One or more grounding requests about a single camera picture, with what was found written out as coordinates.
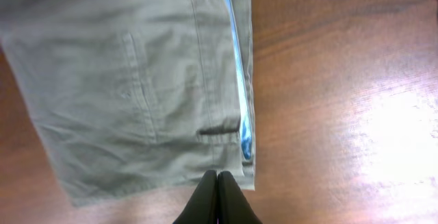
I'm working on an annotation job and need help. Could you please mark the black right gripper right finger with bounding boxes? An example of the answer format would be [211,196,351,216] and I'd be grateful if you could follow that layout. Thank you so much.
[218,171,262,224]

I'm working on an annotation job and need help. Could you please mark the khaki green shorts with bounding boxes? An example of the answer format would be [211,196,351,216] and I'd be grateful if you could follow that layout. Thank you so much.
[1,0,256,206]

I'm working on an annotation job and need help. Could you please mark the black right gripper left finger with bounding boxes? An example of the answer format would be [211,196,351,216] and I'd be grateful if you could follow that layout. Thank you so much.
[173,170,218,224]

